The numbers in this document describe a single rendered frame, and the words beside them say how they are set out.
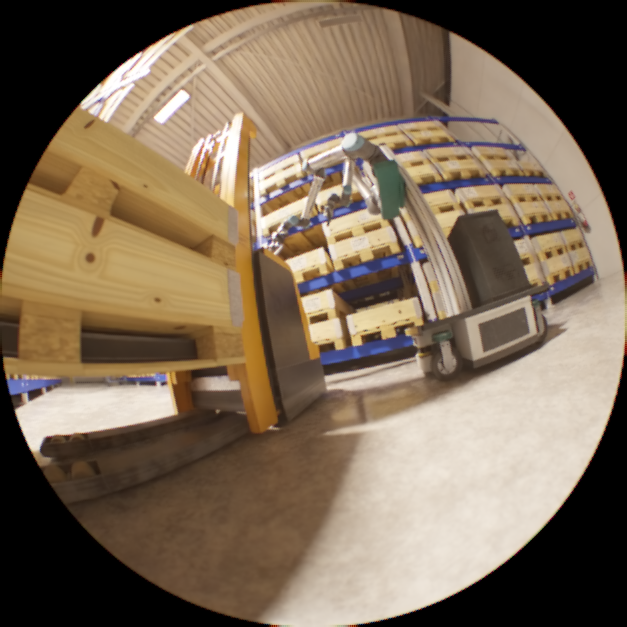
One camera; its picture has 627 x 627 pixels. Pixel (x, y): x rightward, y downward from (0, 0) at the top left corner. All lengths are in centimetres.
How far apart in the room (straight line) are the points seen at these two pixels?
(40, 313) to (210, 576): 49
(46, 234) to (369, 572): 75
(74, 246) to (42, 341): 19
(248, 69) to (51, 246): 728
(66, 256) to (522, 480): 90
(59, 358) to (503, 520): 73
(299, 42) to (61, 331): 757
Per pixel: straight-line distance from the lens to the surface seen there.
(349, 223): 253
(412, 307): 214
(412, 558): 35
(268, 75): 756
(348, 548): 37
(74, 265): 50
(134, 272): 52
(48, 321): 46
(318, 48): 780
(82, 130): 76
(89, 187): 61
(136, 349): 60
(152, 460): 66
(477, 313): 102
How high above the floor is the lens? 32
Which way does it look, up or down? 11 degrees up
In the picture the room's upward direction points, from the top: 12 degrees counter-clockwise
